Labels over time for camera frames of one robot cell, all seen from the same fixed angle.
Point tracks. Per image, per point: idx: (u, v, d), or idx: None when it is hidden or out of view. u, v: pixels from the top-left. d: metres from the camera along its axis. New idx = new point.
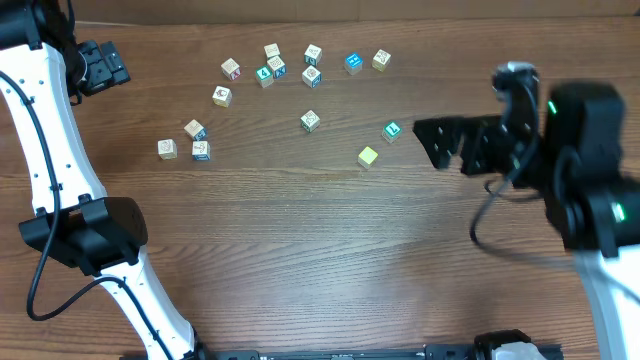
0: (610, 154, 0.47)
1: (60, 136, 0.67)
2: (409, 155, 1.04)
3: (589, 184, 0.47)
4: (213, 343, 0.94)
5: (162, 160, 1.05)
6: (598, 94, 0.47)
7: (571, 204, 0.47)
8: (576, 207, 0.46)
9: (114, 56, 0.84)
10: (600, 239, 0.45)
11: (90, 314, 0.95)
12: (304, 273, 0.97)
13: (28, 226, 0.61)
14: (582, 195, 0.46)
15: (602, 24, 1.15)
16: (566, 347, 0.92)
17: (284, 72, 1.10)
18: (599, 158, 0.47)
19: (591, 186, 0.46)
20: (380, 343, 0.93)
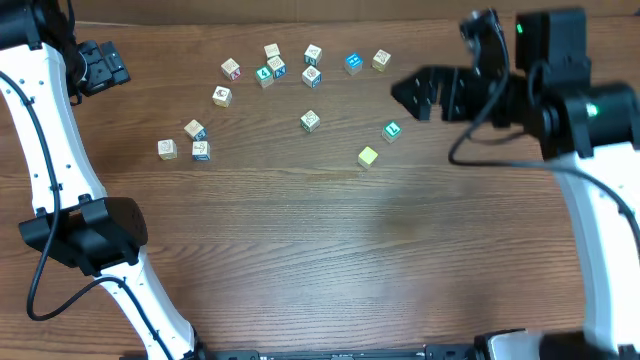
0: (578, 65, 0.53)
1: (60, 136, 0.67)
2: (409, 155, 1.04)
3: (561, 90, 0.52)
4: (213, 343, 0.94)
5: (162, 160, 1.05)
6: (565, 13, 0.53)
7: (549, 108, 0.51)
8: (553, 111, 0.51)
9: (114, 56, 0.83)
10: (574, 132, 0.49)
11: (90, 314, 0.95)
12: (304, 273, 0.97)
13: (28, 226, 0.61)
14: (559, 99, 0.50)
15: (603, 24, 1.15)
16: None
17: (284, 72, 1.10)
18: (568, 73, 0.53)
19: (564, 91, 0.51)
20: (380, 343, 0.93)
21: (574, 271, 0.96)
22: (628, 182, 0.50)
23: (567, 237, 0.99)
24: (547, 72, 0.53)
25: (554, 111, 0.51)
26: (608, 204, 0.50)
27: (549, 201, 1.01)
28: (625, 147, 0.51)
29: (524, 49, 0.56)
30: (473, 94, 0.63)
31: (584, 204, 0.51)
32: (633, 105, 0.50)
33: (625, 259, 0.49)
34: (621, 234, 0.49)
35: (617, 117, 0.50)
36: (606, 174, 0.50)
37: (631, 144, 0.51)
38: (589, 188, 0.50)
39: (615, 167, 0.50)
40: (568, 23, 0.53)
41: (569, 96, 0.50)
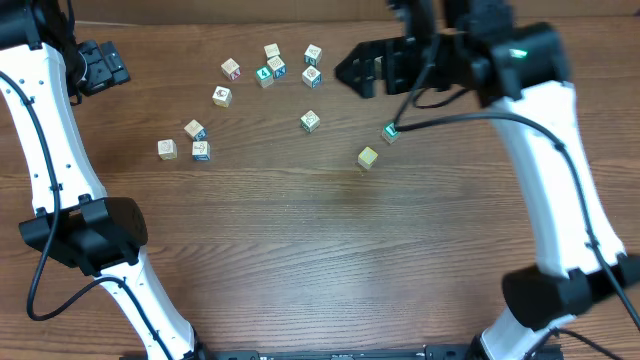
0: (502, 13, 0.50)
1: (60, 136, 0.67)
2: (409, 155, 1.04)
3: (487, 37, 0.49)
4: (213, 344, 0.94)
5: (162, 161, 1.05)
6: None
7: (477, 57, 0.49)
8: (481, 59, 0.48)
9: (114, 56, 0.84)
10: (505, 77, 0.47)
11: (90, 314, 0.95)
12: (303, 273, 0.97)
13: (28, 226, 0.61)
14: (487, 47, 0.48)
15: (602, 24, 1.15)
16: (567, 347, 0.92)
17: (284, 72, 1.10)
18: (495, 19, 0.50)
19: (490, 38, 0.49)
20: (380, 344, 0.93)
21: None
22: (558, 116, 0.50)
23: None
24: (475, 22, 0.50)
25: (483, 59, 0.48)
26: (540, 140, 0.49)
27: None
28: (550, 82, 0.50)
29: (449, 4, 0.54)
30: (410, 66, 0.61)
31: (519, 141, 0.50)
32: (555, 43, 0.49)
33: (561, 190, 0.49)
34: (554, 166, 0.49)
35: (540, 56, 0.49)
36: (536, 110, 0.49)
37: (555, 80, 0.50)
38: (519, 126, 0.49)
39: (541, 102, 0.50)
40: None
41: (498, 45, 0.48)
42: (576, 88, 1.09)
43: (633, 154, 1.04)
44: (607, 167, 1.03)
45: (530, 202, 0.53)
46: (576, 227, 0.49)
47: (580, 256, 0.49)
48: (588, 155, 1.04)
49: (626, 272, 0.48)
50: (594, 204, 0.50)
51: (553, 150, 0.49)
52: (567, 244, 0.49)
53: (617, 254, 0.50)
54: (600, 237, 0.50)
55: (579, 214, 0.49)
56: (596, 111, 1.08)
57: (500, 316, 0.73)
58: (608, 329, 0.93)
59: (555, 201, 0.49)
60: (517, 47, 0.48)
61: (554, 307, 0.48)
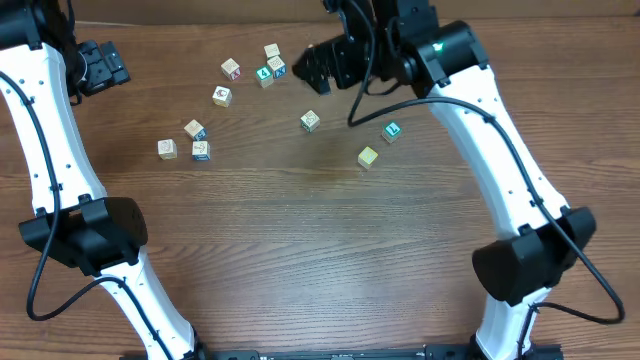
0: (424, 14, 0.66)
1: (60, 136, 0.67)
2: (409, 155, 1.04)
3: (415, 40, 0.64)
4: (213, 343, 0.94)
5: (162, 160, 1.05)
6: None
7: (407, 58, 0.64)
8: (411, 59, 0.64)
9: (114, 56, 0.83)
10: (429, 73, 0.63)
11: (90, 314, 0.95)
12: (303, 273, 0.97)
13: (28, 226, 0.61)
14: (414, 51, 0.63)
15: (602, 24, 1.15)
16: (567, 347, 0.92)
17: (284, 72, 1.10)
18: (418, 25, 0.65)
19: (415, 41, 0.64)
20: (380, 344, 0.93)
21: (574, 271, 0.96)
22: (484, 95, 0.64)
23: None
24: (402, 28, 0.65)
25: (410, 60, 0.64)
26: (473, 117, 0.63)
27: None
28: (473, 67, 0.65)
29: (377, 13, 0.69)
30: (353, 61, 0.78)
31: (460, 127, 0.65)
32: (469, 37, 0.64)
33: (498, 159, 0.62)
34: (491, 139, 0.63)
35: (457, 50, 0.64)
36: (467, 94, 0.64)
37: (477, 64, 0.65)
38: (456, 110, 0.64)
39: (471, 86, 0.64)
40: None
41: (419, 46, 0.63)
42: (576, 88, 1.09)
43: (632, 154, 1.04)
44: (607, 167, 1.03)
45: (480, 178, 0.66)
46: (518, 187, 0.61)
47: (528, 211, 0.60)
48: (588, 155, 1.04)
49: (571, 222, 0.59)
50: (530, 166, 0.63)
51: (487, 125, 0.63)
52: (513, 204, 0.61)
53: (560, 206, 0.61)
54: (540, 192, 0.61)
55: (518, 177, 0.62)
56: (596, 111, 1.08)
57: (486, 312, 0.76)
58: (608, 329, 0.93)
59: (495, 168, 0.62)
60: (435, 45, 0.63)
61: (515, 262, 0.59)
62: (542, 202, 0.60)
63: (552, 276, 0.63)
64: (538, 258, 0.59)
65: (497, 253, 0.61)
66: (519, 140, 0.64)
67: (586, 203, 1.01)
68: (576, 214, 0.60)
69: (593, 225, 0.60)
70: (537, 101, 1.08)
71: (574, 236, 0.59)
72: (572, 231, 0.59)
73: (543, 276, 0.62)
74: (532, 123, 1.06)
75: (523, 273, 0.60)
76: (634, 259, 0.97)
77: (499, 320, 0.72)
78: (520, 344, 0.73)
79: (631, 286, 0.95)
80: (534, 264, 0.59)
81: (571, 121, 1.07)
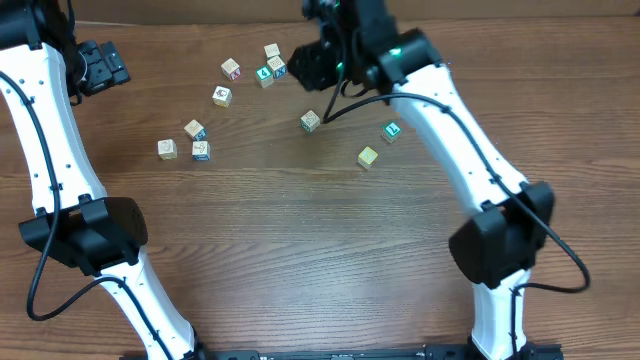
0: (383, 25, 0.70)
1: (60, 136, 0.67)
2: (409, 155, 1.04)
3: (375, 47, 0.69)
4: (213, 344, 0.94)
5: (162, 160, 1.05)
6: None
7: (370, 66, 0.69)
8: (373, 67, 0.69)
9: (114, 56, 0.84)
10: (390, 78, 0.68)
11: (90, 314, 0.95)
12: (303, 273, 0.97)
13: (28, 226, 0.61)
14: (375, 59, 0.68)
15: (602, 24, 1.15)
16: (567, 347, 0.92)
17: (284, 72, 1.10)
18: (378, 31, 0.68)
19: (375, 49, 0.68)
20: (380, 344, 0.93)
21: (574, 271, 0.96)
22: (439, 90, 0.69)
23: (568, 237, 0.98)
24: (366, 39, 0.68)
25: (373, 67, 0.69)
26: (431, 110, 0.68)
27: None
28: (428, 65, 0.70)
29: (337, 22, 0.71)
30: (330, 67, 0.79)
31: (422, 121, 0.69)
32: (424, 44, 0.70)
33: (458, 145, 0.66)
34: (449, 128, 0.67)
35: (412, 52, 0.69)
36: (424, 88, 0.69)
37: (432, 63, 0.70)
38: (415, 104, 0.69)
39: (425, 82, 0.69)
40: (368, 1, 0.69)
41: (381, 55, 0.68)
42: (576, 88, 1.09)
43: (632, 153, 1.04)
44: (607, 167, 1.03)
45: (445, 167, 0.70)
46: (476, 167, 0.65)
47: (488, 189, 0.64)
48: (588, 155, 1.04)
49: (529, 195, 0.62)
50: (487, 149, 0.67)
51: (444, 115, 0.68)
52: (475, 182, 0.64)
53: (518, 183, 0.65)
54: (498, 171, 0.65)
55: (476, 158, 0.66)
56: (596, 111, 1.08)
57: (476, 308, 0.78)
58: (608, 329, 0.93)
59: (455, 152, 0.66)
60: (393, 51, 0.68)
61: (480, 239, 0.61)
62: (499, 178, 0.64)
63: (522, 252, 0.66)
64: (502, 234, 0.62)
65: (465, 237, 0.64)
66: (475, 127, 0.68)
67: (586, 203, 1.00)
68: (534, 188, 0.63)
69: (551, 197, 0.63)
70: (537, 101, 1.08)
71: (534, 209, 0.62)
72: (532, 204, 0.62)
73: (513, 253, 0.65)
74: (532, 122, 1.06)
75: (490, 251, 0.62)
76: (634, 259, 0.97)
77: (487, 313, 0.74)
78: (513, 336, 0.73)
79: (631, 285, 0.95)
80: (499, 240, 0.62)
81: (571, 121, 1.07)
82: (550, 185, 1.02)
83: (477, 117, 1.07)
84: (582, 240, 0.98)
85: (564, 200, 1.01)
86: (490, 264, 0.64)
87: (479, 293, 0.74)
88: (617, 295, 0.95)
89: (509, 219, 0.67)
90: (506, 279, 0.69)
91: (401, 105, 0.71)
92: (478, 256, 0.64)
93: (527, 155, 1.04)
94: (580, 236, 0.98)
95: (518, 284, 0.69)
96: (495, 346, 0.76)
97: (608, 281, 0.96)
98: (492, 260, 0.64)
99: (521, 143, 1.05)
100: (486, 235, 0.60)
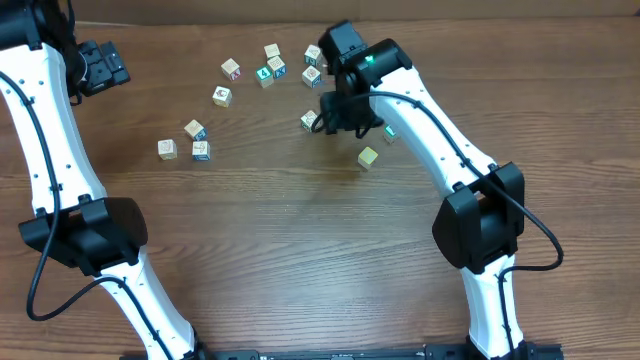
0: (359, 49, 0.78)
1: (60, 136, 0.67)
2: (409, 155, 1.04)
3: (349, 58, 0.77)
4: (213, 344, 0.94)
5: (162, 160, 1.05)
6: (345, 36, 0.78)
7: (347, 74, 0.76)
8: (351, 75, 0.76)
9: (114, 56, 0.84)
10: (366, 80, 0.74)
11: (90, 314, 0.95)
12: (303, 273, 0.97)
13: (28, 226, 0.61)
14: (352, 67, 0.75)
15: (602, 24, 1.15)
16: (567, 347, 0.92)
17: (284, 72, 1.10)
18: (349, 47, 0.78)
19: (349, 59, 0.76)
20: (380, 344, 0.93)
21: (574, 271, 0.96)
22: (410, 88, 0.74)
23: (568, 236, 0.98)
24: (344, 58, 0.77)
25: (350, 74, 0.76)
26: (404, 105, 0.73)
27: (549, 201, 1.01)
28: (398, 68, 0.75)
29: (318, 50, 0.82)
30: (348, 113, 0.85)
31: (397, 117, 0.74)
32: (396, 51, 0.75)
33: (430, 136, 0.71)
34: (421, 120, 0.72)
35: (386, 58, 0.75)
36: (397, 87, 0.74)
37: (403, 66, 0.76)
38: (389, 102, 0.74)
39: (397, 82, 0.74)
40: (343, 37, 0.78)
41: (354, 62, 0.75)
42: (576, 88, 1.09)
43: (633, 153, 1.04)
44: (607, 167, 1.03)
45: (423, 160, 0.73)
46: (448, 154, 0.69)
47: (459, 172, 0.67)
48: (588, 154, 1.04)
49: (499, 177, 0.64)
50: (457, 138, 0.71)
51: (416, 109, 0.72)
52: (447, 167, 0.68)
53: (489, 164, 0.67)
54: (468, 155, 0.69)
55: (447, 146, 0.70)
56: (596, 111, 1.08)
57: (469, 303, 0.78)
58: (608, 328, 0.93)
59: (427, 141, 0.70)
60: (366, 57, 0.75)
61: (456, 223, 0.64)
62: (469, 162, 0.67)
63: (502, 235, 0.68)
64: (477, 216, 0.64)
65: (443, 223, 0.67)
66: (446, 119, 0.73)
67: (586, 203, 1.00)
68: (503, 170, 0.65)
69: (522, 177, 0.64)
70: (537, 101, 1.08)
71: (506, 191, 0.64)
72: (503, 186, 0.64)
73: (493, 237, 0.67)
74: (532, 122, 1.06)
75: (467, 236, 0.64)
76: (634, 259, 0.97)
77: (478, 305, 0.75)
78: (507, 329, 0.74)
79: (631, 285, 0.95)
80: (475, 223, 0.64)
81: (571, 121, 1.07)
82: (550, 185, 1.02)
83: (477, 117, 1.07)
84: (582, 240, 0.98)
85: (564, 200, 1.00)
86: (471, 249, 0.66)
87: (469, 284, 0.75)
88: (618, 295, 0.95)
89: (487, 204, 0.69)
90: (490, 264, 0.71)
91: (380, 107, 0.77)
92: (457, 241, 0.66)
93: (527, 155, 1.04)
94: (580, 236, 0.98)
95: (503, 269, 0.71)
96: (492, 341, 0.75)
97: (608, 281, 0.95)
98: (472, 245, 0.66)
99: (521, 143, 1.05)
100: (460, 217, 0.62)
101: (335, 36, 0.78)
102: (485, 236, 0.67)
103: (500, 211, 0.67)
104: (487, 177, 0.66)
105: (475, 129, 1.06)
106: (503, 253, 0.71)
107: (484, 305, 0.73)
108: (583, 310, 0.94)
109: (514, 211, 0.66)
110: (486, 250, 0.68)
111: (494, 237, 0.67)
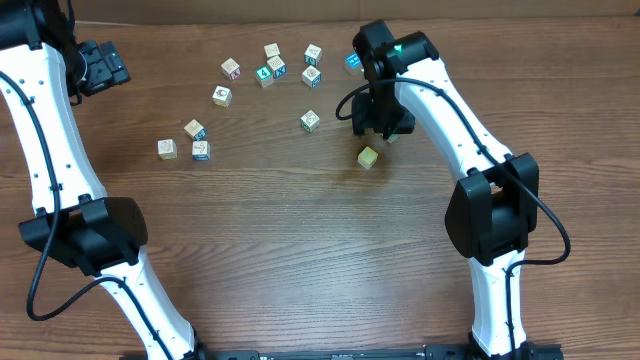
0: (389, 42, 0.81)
1: (60, 136, 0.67)
2: (409, 155, 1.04)
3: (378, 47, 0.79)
4: (212, 344, 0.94)
5: (162, 160, 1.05)
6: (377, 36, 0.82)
7: (376, 62, 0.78)
8: (380, 64, 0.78)
9: (114, 56, 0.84)
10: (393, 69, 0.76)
11: (90, 314, 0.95)
12: (303, 273, 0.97)
13: (27, 226, 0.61)
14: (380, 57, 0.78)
15: (602, 24, 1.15)
16: (567, 347, 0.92)
17: (284, 72, 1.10)
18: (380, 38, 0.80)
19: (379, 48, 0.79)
20: (380, 344, 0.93)
21: (574, 271, 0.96)
22: (435, 77, 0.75)
23: (568, 237, 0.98)
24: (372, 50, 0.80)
25: (379, 62, 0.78)
26: (426, 93, 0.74)
27: (549, 201, 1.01)
28: (425, 59, 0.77)
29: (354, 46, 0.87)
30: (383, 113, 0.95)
31: (419, 105, 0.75)
32: (426, 43, 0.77)
33: (449, 123, 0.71)
34: (441, 109, 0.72)
35: (415, 48, 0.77)
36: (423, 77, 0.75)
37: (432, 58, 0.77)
38: (413, 89, 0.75)
39: (422, 72, 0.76)
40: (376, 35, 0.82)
41: (383, 51, 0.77)
42: (576, 88, 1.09)
43: (633, 154, 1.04)
44: (607, 167, 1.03)
45: (440, 148, 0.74)
46: (465, 141, 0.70)
47: (474, 158, 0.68)
48: (588, 155, 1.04)
49: (513, 165, 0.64)
50: (475, 126, 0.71)
51: (438, 97, 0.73)
52: (463, 154, 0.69)
53: (505, 154, 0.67)
54: (485, 143, 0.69)
55: (465, 133, 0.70)
56: (596, 111, 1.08)
57: (475, 298, 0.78)
58: (608, 329, 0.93)
59: (446, 127, 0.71)
60: (395, 47, 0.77)
61: (467, 206, 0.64)
62: (486, 149, 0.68)
63: (513, 227, 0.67)
64: (489, 202, 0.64)
65: (455, 209, 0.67)
66: (466, 108, 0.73)
67: (586, 203, 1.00)
68: (519, 160, 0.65)
69: (536, 167, 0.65)
70: (537, 101, 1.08)
71: (520, 180, 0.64)
72: (517, 175, 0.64)
73: (503, 228, 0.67)
74: (532, 122, 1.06)
75: (477, 221, 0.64)
76: (634, 259, 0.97)
77: (483, 300, 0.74)
78: (510, 327, 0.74)
79: (631, 285, 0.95)
80: (486, 208, 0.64)
81: (571, 121, 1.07)
82: (550, 185, 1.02)
83: (477, 117, 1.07)
84: (582, 240, 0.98)
85: (564, 200, 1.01)
86: (480, 236, 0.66)
87: (476, 276, 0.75)
88: (617, 295, 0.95)
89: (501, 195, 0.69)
90: (499, 258, 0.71)
91: (404, 95, 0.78)
92: (467, 226, 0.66)
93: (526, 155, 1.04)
94: (580, 236, 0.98)
95: (511, 263, 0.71)
96: (493, 340, 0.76)
97: (608, 281, 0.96)
98: (481, 232, 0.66)
99: (521, 143, 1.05)
100: (472, 201, 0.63)
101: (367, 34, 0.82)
102: (495, 225, 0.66)
103: (513, 203, 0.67)
104: (503, 165, 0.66)
105: None
106: (514, 247, 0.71)
107: (489, 299, 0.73)
108: (583, 312, 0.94)
109: (526, 203, 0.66)
110: (495, 241, 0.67)
111: (505, 227, 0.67)
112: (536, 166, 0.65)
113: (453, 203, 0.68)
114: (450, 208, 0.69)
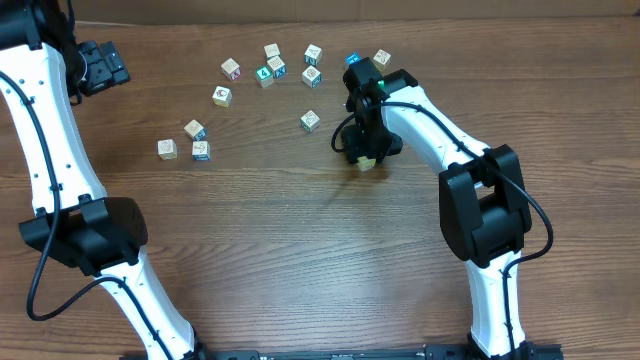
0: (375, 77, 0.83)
1: (60, 136, 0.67)
2: (409, 156, 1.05)
3: (365, 83, 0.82)
4: (213, 344, 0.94)
5: (162, 160, 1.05)
6: (365, 72, 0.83)
7: (364, 98, 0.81)
8: (366, 100, 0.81)
9: (114, 56, 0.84)
10: (376, 99, 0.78)
11: (90, 313, 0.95)
12: (303, 273, 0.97)
13: (28, 226, 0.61)
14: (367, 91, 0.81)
15: (601, 24, 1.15)
16: (567, 347, 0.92)
17: (284, 72, 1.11)
18: (366, 74, 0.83)
19: (365, 84, 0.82)
20: (380, 344, 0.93)
21: (574, 271, 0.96)
22: (416, 99, 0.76)
23: (568, 237, 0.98)
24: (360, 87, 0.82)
25: (366, 98, 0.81)
26: (409, 114, 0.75)
27: (549, 201, 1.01)
28: (406, 86, 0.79)
29: (344, 82, 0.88)
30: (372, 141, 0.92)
31: (404, 123, 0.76)
32: (407, 76, 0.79)
33: (430, 132, 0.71)
34: (424, 122, 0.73)
35: (397, 82, 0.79)
36: (405, 99, 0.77)
37: (415, 86, 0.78)
38: (396, 109, 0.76)
39: (403, 95, 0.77)
40: (364, 72, 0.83)
41: (369, 87, 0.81)
42: (576, 88, 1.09)
43: (633, 154, 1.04)
44: (607, 167, 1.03)
45: (426, 156, 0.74)
46: (445, 142, 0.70)
47: (453, 155, 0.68)
48: (588, 155, 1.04)
49: (492, 157, 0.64)
50: (456, 131, 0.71)
51: (419, 113, 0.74)
52: (444, 153, 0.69)
53: (483, 148, 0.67)
54: (464, 141, 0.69)
55: (444, 135, 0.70)
56: (596, 111, 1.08)
57: (472, 300, 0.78)
58: (608, 328, 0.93)
59: (425, 133, 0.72)
60: (378, 82, 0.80)
61: (451, 200, 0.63)
62: (464, 146, 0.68)
63: (507, 225, 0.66)
64: (472, 195, 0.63)
65: (445, 209, 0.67)
66: (447, 120, 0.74)
67: (586, 203, 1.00)
68: (498, 151, 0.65)
69: (515, 158, 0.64)
70: (537, 101, 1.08)
71: (501, 171, 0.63)
72: (497, 166, 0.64)
73: (496, 227, 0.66)
74: (532, 123, 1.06)
75: (465, 217, 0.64)
76: (633, 259, 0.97)
77: (482, 300, 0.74)
78: (509, 328, 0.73)
79: (631, 285, 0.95)
80: (470, 201, 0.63)
81: (571, 121, 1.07)
82: (550, 185, 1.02)
83: (477, 117, 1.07)
84: (582, 240, 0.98)
85: (564, 200, 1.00)
86: (471, 233, 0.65)
87: (473, 277, 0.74)
88: (617, 295, 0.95)
89: (493, 195, 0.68)
90: (496, 259, 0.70)
91: (389, 117, 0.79)
92: (456, 225, 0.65)
93: (526, 155, 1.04)
94: (580, 236, 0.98)
95: (508, 264, 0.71)
96: (493, 340, 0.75)
97: (608, 281, 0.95)
98: (471, 228, 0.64)
99: (521, 143, 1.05)
100: (454, 192, 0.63)
101: (356, 70, 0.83)
102: (486, 222, 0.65)
103: (503, 200, 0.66)
104: (483, 157, 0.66)
105: (476, 129, 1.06)
106: (510, 249, 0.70)
107: (487, 300, 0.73)
108: (582, 310, 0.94)
109: (515, 197, 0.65)
110: (489, 239, 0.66)
111: (497, 224, 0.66)
112: (516, 156, 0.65)
113: (442, 203, 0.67)
114: (442, 209, 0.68)
